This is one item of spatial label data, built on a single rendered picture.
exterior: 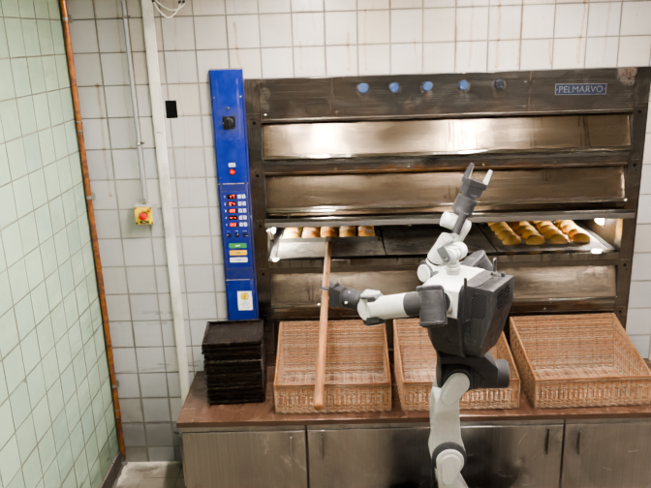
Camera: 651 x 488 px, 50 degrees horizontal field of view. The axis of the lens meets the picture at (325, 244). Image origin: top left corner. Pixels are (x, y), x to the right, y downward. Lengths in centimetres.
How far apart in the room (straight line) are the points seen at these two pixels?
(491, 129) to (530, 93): 25
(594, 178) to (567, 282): 55
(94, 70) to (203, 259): 106
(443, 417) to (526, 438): 70
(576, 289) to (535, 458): 90
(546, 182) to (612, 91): 52
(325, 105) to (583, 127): 126
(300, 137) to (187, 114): 56
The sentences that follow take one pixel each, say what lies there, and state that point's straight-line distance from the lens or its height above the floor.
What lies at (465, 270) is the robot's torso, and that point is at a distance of 279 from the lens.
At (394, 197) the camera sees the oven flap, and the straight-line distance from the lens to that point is 352.
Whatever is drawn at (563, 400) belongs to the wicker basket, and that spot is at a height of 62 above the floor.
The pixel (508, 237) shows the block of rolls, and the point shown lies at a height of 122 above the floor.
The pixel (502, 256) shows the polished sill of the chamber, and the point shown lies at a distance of 370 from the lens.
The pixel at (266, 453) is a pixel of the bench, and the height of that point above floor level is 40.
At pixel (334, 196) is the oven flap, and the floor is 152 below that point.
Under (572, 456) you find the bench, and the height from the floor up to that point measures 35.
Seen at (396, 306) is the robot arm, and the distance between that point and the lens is 260.
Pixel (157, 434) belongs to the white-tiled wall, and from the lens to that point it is 416.
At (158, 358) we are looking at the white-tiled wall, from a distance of 393.
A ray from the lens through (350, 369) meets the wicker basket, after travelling 373.
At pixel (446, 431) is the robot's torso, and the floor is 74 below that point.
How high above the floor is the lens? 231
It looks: 17 degrees down
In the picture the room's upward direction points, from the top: 2 degrees counter-clockwise
